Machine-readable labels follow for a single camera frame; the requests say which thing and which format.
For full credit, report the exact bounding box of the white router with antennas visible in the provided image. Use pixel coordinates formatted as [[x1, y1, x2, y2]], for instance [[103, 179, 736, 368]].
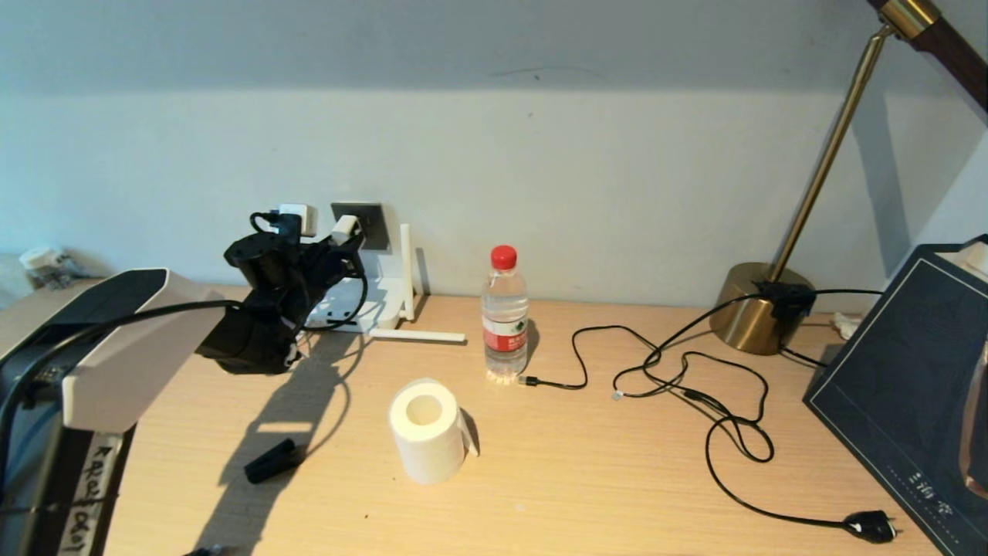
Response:
[[305, 224, 468, 343]]

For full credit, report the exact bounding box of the water bottle red cap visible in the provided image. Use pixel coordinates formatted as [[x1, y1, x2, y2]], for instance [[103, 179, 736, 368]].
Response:
[[482, 245, 530, 383]]

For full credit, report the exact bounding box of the black plastic clip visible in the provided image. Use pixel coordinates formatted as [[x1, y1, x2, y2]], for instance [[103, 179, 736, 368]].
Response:
[[244, 438, 306, 485]]

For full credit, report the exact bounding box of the white toilet paper roll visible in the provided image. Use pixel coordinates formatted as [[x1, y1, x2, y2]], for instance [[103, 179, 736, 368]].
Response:
[[388, 378, 479, 485]]

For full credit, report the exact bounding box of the brass desk lamp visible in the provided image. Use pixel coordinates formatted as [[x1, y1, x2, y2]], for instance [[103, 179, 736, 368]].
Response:
[[709, 0, 988, 356]]

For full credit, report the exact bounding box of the black adapter on lamp base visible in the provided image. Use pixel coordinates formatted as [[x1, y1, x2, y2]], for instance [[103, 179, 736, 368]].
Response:
[[750, 280, 817, 325]]

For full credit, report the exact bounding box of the dark blue gift bag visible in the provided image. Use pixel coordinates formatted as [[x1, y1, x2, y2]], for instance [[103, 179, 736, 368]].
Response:
[[803, 234, 988, 556]]

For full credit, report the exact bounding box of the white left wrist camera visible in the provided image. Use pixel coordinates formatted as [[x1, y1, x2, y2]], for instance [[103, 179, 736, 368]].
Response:
[[270, 203, 318, 242]]

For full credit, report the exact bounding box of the grey wall socket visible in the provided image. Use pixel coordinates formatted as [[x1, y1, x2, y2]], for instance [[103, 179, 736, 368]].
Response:
[[330, 202, 391, 252]]

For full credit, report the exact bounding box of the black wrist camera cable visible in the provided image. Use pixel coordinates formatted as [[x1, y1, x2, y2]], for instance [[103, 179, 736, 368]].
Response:
[[0, 212, 370, 433]]

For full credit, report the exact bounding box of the black lamp power cable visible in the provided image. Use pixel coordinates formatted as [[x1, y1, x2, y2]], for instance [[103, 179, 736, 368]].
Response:
[[613, 328, 902, 544]]

